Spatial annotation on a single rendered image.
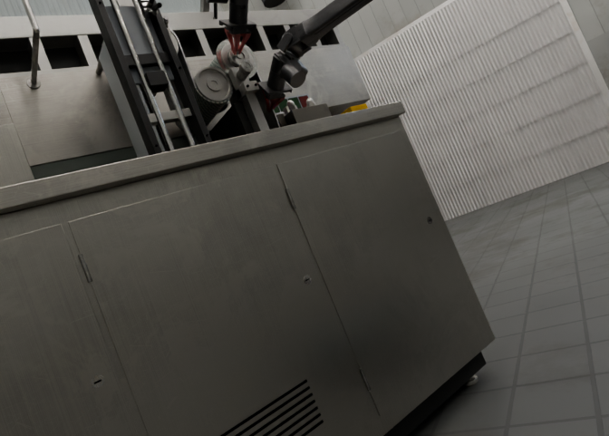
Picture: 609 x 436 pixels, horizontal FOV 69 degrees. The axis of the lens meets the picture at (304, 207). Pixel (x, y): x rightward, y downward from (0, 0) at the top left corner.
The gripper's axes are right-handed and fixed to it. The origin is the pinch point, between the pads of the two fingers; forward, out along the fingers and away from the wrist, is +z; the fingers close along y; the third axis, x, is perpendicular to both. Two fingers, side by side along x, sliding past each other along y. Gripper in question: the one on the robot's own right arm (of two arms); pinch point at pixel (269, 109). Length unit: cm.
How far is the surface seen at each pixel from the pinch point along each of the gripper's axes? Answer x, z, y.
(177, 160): -32, -18, -51
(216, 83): 8.4, -7.1, -17.1
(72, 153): 23, 22, -58
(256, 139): -31.7, -17.9, -30.3
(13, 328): -49, -5, -88
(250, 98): -1.3, -6.8, -10.2
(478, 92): 168, 181, 547
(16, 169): 1, 4, -77
